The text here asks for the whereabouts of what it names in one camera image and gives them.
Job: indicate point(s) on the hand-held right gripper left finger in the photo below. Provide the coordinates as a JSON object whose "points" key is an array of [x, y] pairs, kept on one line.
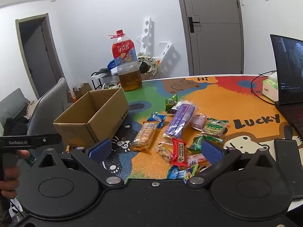
{"points": [[99, 150]]}

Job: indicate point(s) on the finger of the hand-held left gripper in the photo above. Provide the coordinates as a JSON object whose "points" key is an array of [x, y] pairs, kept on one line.
{"points": [[47, 140]]}

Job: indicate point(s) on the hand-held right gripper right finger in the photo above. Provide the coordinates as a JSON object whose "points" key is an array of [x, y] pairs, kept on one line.
{"points": [[213, 151]]}

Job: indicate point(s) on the pink round pastry packet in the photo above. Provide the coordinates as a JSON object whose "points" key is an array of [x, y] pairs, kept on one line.
{"points": [[198, 121]]}

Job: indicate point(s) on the cardboard box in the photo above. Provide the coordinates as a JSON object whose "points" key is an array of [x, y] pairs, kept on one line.
{"points": [[109, 113]]}

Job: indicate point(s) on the blue and silver snack packet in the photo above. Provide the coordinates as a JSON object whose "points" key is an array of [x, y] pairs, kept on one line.
{"points": [[157, 120]]}

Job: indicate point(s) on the person's left hand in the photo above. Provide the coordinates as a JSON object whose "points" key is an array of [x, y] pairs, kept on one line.
{"points": [[9, 189]]}

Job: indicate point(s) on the black clothes pile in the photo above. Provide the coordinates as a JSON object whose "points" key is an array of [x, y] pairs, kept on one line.
{"points": [[15, 126]]}

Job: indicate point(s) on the small green snack packet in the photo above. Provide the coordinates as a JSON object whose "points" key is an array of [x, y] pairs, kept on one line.
{"points": [[195, 143]]}

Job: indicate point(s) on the pink orange snack packet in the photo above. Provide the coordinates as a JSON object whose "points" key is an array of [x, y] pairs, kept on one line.
{"points": [[195, 160]]}

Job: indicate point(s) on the green white snack packet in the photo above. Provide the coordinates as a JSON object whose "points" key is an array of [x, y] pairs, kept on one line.
{"points": [[214, 127]]}

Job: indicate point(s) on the green purple snack packet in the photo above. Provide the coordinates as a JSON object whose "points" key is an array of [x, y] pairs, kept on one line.
{"points": [[190, 170]]}

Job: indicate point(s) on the grey chair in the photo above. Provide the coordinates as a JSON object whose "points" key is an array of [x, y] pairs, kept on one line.
{"points": [[47, 108]]}

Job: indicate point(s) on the red snack packet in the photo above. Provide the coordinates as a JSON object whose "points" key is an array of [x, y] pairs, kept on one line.
{"points": [[178, 153]]}

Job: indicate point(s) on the grey sofa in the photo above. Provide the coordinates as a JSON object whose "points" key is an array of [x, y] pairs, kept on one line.
{"points": [[11, 104]]}

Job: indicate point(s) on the long purple snack packet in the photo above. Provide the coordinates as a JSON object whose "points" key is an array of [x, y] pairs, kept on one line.
{"points": [[180, 120]]}

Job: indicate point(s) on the orange cracker packet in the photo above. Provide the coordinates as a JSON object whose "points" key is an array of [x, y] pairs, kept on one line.
{"points": [[143, 137]]}

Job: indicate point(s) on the beige peanut candy packet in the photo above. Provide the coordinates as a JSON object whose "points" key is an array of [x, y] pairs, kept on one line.
{"points": [[164, 152]]}

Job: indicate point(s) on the colourful cartoon table mat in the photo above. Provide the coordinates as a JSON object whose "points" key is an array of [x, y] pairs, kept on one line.
{"points": [[236, 104]]}

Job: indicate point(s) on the black seed packet white label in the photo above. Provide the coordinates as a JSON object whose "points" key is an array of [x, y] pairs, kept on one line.
{"points": [[174, 110]]}

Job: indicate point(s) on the brown carton box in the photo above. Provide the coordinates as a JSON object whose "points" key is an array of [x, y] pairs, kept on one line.
{"points": [[82, 91]]}

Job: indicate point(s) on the green crinkled snack packet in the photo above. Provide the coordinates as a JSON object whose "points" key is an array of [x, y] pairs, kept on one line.
{"points": [[171, 101]]}

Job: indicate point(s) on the black shoe rack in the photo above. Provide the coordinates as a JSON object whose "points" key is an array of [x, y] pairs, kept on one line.
{"points": [[104, 78]]}

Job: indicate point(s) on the large iced tea bottle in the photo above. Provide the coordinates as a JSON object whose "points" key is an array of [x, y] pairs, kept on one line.
{"points": [[127, 80]]}

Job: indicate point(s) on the black smartphone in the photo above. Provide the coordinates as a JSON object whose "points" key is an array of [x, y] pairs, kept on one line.
{"points": [[287, 165]]}

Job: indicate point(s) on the dark cloth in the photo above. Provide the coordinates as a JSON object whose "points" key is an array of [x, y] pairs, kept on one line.
{"points": [[104, 71]]}

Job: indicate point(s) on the green white tissue box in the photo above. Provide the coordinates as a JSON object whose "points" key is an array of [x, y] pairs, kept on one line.
{"points": [[269, 87]]}

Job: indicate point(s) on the blue bag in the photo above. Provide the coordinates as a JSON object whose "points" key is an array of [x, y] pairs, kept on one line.
{"points": [[112, 64]]}

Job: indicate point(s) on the dark grey interior door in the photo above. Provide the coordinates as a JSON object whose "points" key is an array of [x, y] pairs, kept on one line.
{"points": [[35, 52]]}

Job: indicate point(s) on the panda print cushion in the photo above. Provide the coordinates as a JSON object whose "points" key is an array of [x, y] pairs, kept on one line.
{"points": [[151, 62]]}

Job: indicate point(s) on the short white perforated panel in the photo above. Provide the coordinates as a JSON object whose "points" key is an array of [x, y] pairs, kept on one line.
{"points": [[167, 56]]}

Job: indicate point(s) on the black laptop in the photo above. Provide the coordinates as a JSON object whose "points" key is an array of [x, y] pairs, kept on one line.
{"points": [[288, 75]]}

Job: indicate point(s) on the tall white perforated panel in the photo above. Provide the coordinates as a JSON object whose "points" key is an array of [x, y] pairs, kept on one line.
{"points": [[146, 33]]}

